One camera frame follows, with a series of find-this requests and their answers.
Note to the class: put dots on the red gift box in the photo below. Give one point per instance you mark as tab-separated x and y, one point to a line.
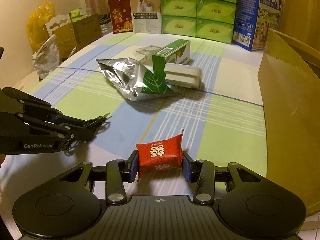
120	16

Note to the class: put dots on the white plastic bag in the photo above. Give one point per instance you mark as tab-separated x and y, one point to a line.
46	57

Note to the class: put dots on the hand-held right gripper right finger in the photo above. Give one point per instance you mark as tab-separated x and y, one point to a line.
186	167

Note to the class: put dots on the clear plastic bag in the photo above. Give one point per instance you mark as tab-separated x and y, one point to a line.
145	52

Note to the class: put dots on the brown cardboard carton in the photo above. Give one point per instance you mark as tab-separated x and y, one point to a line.
87	28
65	45

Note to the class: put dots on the green tissue pack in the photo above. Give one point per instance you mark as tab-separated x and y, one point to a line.
78	13

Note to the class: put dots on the yellow plastic bag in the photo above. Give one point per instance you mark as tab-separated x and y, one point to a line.
38	25

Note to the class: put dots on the white plastic case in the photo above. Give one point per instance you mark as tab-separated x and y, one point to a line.
182	75

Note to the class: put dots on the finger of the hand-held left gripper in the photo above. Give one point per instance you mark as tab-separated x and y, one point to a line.
75	130
37	100

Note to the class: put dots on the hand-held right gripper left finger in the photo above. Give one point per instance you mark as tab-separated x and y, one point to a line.
133	166

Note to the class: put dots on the white product box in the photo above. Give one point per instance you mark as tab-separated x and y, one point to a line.
146	12

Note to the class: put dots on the green and white medicine box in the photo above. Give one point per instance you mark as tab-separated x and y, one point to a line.
175	51

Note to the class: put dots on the steel pot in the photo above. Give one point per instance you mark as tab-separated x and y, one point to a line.
104	20

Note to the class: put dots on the stack of green tissue boxes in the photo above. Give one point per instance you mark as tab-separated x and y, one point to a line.
197	10

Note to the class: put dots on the checked tablecloth desktop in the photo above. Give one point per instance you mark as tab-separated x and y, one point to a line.
200	120

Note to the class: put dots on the silver foil bag green leaf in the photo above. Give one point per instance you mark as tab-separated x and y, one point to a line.
120	77

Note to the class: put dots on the blue milk carton box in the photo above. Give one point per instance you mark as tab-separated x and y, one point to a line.
250	15

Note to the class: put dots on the white cut-out carton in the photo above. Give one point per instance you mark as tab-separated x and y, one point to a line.
56	25

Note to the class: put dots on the brown cardboard box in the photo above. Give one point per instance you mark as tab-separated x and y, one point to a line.
287	105

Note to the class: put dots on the red candy packet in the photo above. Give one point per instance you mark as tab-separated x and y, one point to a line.
157	155

